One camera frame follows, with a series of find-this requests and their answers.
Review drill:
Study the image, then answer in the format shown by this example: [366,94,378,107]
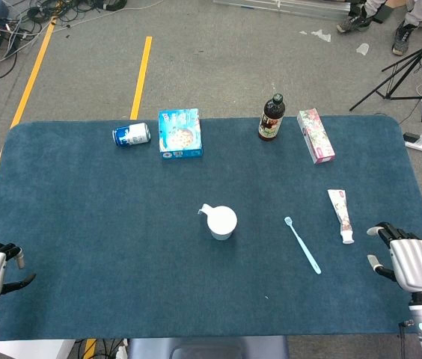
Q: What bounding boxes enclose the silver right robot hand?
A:
[366,221,422,293]

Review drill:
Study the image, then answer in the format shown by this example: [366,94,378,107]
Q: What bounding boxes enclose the white floral toothpaste tube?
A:
[327,188,355,245]

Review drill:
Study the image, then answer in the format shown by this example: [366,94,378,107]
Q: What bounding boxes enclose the light blue toothbrush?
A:
[284,216,322,275]

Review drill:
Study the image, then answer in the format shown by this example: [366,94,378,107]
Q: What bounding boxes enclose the white plastic cup with handle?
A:
[197,203,239,242]

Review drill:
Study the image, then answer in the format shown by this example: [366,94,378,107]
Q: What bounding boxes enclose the pink floral box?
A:
[296,108,336,166]

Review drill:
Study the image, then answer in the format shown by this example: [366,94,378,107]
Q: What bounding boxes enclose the white cabinet block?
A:
[0,338,76,359]

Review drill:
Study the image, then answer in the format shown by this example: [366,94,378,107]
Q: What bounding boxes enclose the blue carpet table mat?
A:
[0,114,422,342]

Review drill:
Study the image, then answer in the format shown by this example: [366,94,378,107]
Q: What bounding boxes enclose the dark tea bottle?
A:
[257,93,286,142]

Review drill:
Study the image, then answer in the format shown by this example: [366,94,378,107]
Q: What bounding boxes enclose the blue and white drink can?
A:
[111,122,152,149]

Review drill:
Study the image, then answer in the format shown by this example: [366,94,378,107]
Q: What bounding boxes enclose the person in grey trousers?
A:
[336,0,422,56]

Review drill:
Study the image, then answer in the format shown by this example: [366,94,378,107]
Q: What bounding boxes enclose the blue cereal box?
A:
[158,108,204,161]

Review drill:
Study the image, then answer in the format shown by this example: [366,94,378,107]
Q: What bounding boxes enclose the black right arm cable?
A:
[397,319,418,359]

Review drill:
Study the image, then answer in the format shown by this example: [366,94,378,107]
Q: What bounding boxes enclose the tangled floor cables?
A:
[0,0,167,79]

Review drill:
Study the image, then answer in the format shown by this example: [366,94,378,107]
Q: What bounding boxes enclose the aluminium rail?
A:
[212,0,350,22]

